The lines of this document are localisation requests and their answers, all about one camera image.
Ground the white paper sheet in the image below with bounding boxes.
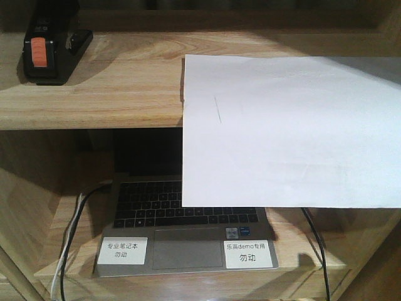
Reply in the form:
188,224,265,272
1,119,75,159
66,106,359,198
182,55,400,208

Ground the black stapler with orange button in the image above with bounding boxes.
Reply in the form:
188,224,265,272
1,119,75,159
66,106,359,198
23,1,93,85

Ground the silver laptop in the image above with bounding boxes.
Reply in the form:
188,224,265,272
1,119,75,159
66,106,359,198
95,127,278,277

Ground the wooden shelf unit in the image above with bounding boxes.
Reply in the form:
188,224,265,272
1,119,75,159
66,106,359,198
1,1,400,300

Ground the black cable right of laptop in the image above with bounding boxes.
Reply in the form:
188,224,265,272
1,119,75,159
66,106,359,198
301,206,331,301

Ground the black cable of laptop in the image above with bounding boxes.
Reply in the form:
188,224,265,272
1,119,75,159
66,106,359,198
58,184,111,301
301,206,331,301

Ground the black cable left of laptop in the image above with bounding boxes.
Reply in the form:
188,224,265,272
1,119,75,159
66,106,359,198
58,184,111,301

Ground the white cable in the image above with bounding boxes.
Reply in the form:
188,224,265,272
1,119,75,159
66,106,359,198
49,180,113,301

